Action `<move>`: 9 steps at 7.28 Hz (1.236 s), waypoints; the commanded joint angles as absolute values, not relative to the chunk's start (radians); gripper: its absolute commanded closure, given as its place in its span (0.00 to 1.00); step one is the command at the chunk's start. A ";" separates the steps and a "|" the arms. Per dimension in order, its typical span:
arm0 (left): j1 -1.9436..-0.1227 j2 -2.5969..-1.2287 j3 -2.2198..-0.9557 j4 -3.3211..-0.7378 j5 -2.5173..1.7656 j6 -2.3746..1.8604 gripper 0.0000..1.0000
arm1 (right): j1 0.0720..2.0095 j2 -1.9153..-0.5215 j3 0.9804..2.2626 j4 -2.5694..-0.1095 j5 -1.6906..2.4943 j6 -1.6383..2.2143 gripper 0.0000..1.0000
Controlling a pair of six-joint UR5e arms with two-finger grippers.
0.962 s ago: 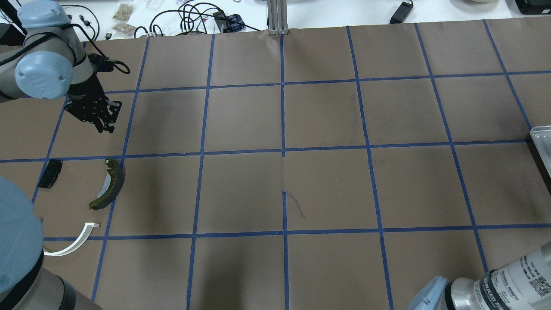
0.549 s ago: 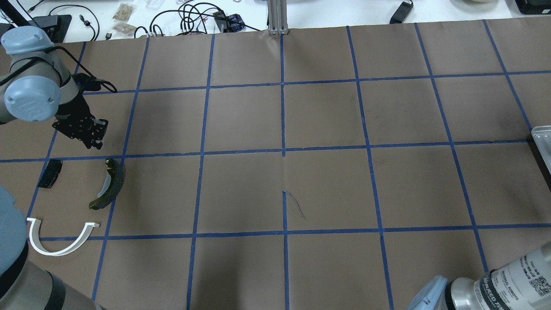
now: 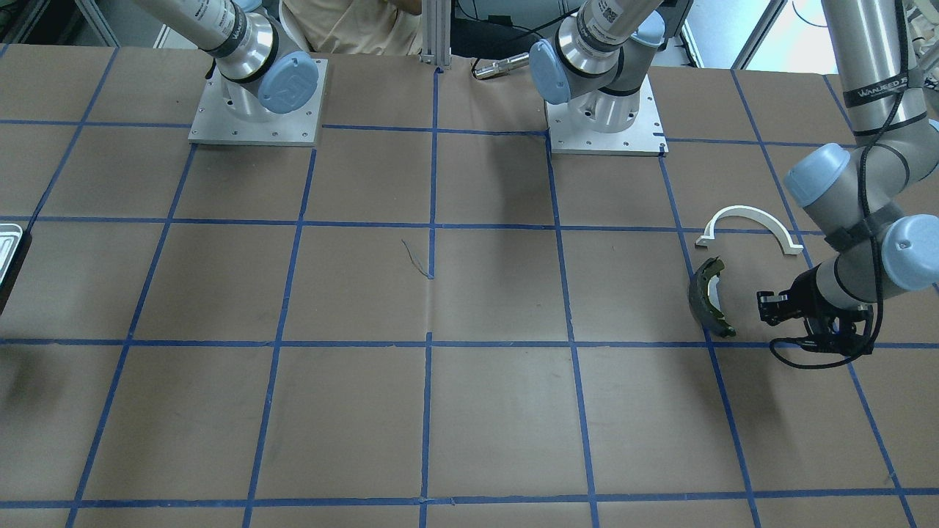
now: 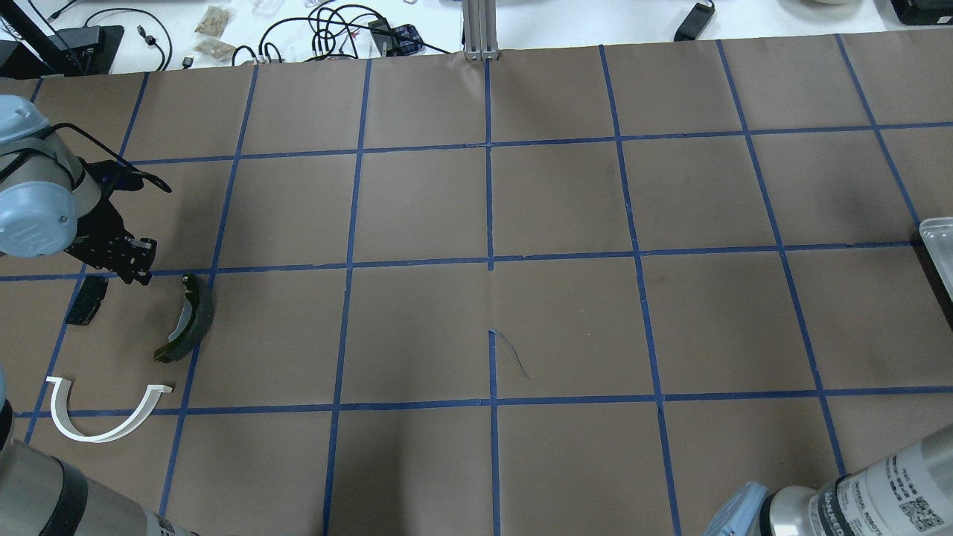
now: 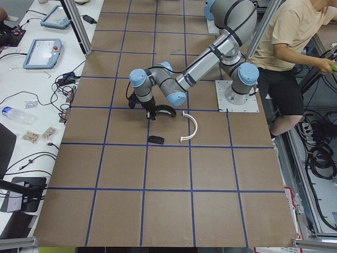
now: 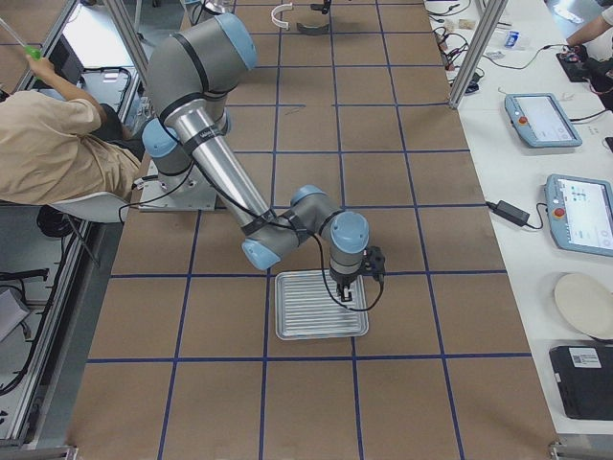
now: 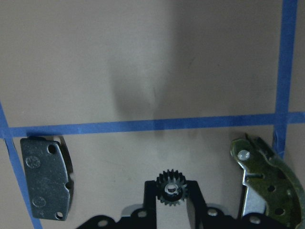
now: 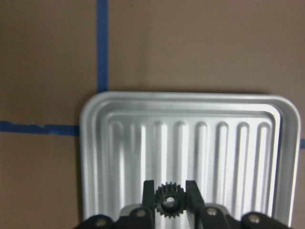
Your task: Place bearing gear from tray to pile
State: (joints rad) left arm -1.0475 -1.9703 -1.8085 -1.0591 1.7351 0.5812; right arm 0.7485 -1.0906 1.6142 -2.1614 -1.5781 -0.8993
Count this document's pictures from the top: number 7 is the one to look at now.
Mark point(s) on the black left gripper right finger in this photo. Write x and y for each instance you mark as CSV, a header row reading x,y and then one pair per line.
x,y
206,217

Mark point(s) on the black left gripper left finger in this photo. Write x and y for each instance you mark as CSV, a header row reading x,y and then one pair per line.
x,y
140,218

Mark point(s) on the black bearing gear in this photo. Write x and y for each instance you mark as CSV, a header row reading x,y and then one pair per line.
x,y
172,187

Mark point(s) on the green brake shoe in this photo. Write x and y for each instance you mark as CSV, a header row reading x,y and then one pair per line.
x,y
271,187

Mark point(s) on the black brake pad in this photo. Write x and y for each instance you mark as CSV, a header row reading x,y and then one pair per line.
x,y
48,168

